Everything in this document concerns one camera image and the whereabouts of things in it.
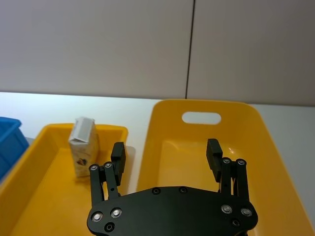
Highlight shallow yellow plastic tray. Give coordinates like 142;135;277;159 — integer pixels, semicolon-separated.
0;123;129;236

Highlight yellow plastic bin with handle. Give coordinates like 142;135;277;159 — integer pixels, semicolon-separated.
136;98;314;236

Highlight small cream drink carton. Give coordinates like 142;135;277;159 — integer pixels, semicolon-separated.
68;116;100;178

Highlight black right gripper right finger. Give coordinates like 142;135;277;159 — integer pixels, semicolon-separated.
206;138;250;203

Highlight blue plastic bin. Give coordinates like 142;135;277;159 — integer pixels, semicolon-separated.
0;117;30;183

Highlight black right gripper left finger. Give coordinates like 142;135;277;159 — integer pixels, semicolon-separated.
89;142;128;207

